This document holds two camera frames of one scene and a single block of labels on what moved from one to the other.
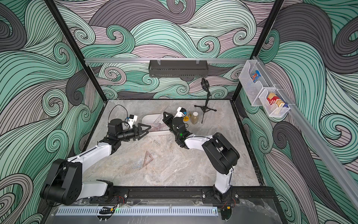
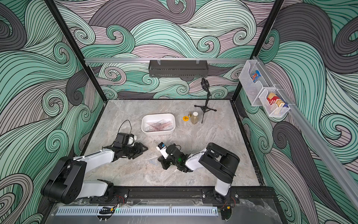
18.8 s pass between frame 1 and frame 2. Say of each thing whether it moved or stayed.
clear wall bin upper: stayed
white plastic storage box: stayed
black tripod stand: stayed
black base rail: stayed
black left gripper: moved
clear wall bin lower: stayed
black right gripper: moved
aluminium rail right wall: stayed
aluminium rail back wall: stayed
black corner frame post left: stayed
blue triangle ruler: moved
